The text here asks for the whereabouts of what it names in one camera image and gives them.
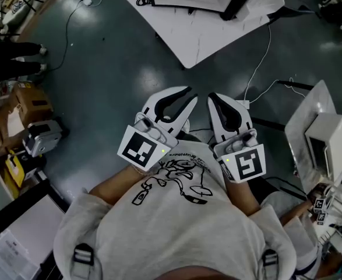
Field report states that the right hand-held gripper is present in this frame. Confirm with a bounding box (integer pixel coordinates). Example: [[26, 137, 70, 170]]
[[207, 93, 267, 184]]

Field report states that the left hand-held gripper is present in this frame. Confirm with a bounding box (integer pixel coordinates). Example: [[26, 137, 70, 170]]
[[117, 85, 199, 172]]

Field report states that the white mini fridge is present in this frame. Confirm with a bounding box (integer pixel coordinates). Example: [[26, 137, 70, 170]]
[[304, 113, 342, 181]]

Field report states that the person's left forearm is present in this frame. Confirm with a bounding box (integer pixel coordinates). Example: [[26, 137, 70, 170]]
[[89, 162, 150, 207]]

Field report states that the person's right forearm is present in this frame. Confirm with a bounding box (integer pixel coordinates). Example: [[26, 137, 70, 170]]
[[223, 178, 262, 216]]

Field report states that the person's white shoe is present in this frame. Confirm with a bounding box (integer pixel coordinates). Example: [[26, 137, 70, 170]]
[[179, 118, 191, 134]]

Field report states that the black metal bar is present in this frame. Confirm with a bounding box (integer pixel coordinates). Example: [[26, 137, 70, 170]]
[[249, 116, 285, 131]]

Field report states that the marble pattern table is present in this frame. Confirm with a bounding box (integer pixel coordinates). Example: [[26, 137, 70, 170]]
[[284, 79, 339, 194]]

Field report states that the person's white printed t-shirt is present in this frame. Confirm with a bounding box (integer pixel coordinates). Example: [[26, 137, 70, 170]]
[[53, 132, 298, 280]]

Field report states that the grey metal device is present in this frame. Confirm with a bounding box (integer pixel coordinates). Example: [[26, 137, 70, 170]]
[[22, 117, 70, 158]]

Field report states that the flat brown cardboard box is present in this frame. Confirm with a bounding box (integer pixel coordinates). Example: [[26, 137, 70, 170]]
[[0, 111, 27, 153]]

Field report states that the yellow box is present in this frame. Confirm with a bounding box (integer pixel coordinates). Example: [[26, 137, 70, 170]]
[[4, 149, 25, 188]]

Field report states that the long white cable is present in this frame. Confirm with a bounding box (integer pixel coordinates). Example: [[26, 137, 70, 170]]
[[242, 24, 305, 104]]

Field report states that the black floor cable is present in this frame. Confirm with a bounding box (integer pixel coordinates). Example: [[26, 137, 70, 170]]
[[41, 0, 86, 73]]

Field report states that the grey backpack strap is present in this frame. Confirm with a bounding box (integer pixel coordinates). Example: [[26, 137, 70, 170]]
[[72, 243, 95, 280], [262, 248, 280, 280]]

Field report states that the white cabinet with black frame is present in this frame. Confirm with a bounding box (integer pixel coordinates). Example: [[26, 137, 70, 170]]
[[0, 179, 70, 280]]

